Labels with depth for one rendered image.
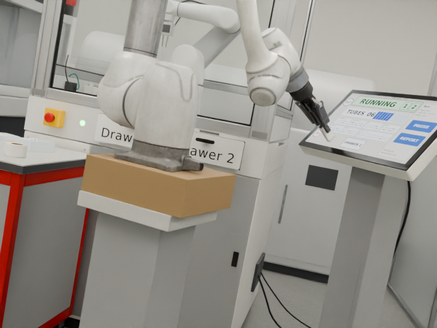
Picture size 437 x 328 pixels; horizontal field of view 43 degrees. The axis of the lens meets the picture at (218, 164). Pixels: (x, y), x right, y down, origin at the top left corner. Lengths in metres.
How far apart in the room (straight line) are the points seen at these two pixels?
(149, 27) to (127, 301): 0.76
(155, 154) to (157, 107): 0.12
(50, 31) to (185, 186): 1.28
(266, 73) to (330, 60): 3.85
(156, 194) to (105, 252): 0.24
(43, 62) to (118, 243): 1.15
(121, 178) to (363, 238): 0.87
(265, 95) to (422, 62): 4.09
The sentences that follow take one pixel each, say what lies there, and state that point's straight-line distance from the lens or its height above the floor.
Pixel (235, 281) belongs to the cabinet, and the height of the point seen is 0.38.
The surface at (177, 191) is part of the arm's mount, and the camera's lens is 1.35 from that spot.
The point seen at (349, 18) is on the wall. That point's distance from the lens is 5.53.
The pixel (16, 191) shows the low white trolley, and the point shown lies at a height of 0.67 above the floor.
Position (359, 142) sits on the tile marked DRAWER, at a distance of 1.87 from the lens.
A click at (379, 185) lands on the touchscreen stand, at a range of 1.88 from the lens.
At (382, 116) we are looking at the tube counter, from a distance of 1.94.
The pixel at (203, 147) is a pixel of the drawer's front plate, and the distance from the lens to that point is 2.17.
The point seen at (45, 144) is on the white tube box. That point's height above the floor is 0.79.
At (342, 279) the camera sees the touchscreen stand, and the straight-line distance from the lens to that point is 1.99.
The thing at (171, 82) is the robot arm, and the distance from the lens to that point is 1.45.
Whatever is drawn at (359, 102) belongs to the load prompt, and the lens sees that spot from 2.07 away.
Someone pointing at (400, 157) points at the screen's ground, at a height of 0.99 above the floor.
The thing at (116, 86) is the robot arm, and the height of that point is 1.04.
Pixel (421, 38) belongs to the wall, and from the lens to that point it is 5.63.
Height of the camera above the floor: 1.03
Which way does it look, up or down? 6 degrees down
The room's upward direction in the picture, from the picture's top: 11 degrees clockwise
